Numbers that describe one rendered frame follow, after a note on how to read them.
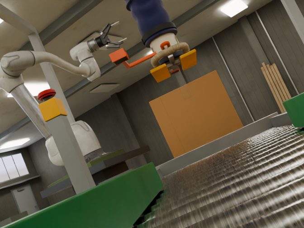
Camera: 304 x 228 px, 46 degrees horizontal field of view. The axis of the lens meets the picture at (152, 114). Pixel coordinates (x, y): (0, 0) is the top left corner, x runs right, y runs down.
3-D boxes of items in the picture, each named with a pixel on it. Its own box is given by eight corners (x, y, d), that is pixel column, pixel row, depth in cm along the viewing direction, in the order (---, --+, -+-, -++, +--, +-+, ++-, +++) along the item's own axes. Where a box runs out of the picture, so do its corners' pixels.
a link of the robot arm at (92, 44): (94, 54, 262) (101, 50, 262) (90, 50, 253) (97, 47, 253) (89, 43, 263) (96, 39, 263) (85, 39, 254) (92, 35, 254)
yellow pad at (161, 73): (166, 65, 206) (163, 58, 206) (150, 73, 207) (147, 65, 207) (171, 76, 239) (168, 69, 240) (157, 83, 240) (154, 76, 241)
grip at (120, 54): (126, 55, 191) (122, 47, 192) (112, 62, 192) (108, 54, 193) (129, 59, 200) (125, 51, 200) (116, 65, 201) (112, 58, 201)
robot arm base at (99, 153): (72, 173, 206) (67, 164, 207) (90, 166, 227) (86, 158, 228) (96, 159, 201) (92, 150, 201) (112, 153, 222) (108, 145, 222)
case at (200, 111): (249, 138, 184) (216, 69, 189) (179, 169, 189) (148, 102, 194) (239, 137, 243) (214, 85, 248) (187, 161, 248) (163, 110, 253)
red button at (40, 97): (54, 96, 129) (49, 86, 129) (36, 104, 130) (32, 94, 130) (61, 98, 136) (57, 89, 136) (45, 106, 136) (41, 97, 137)
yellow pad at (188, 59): (196, 51, 204) (192, 43, 205) (180, 59, 205) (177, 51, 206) (197, 64, 238) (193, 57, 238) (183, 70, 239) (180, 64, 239)
